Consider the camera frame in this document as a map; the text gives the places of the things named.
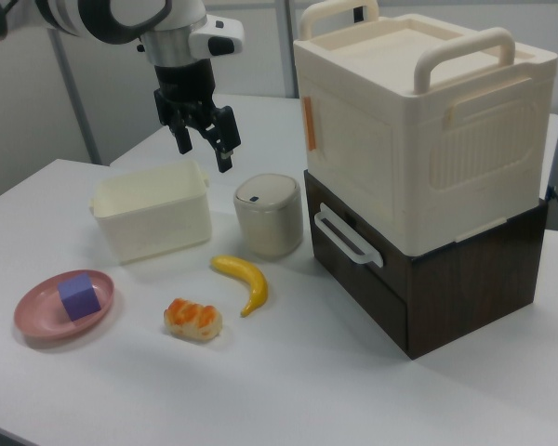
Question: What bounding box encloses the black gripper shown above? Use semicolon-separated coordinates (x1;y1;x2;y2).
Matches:
153;59;243;175

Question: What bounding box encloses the brown drawer with white handle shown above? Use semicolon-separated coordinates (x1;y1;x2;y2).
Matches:
303;170;414;306

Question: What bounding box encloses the cream open plastic bin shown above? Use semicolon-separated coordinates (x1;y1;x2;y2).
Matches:
88;159;214;267

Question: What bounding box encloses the orange tape strip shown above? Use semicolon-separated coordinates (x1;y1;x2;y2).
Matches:
302;95;320;152

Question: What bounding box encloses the small beige lidded trash can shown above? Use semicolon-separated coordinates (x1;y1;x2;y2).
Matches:
232;172;305;259

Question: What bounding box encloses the yellow toy banana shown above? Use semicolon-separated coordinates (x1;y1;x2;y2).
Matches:
209;254;270;320

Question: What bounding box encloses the orange glazed toy bread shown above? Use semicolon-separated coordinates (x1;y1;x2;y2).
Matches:
163;296;225;343

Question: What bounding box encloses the purple cube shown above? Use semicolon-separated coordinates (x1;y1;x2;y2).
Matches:
56;272;101;323

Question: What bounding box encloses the pink plastic plate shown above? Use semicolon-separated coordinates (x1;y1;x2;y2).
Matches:
13;269;116;344

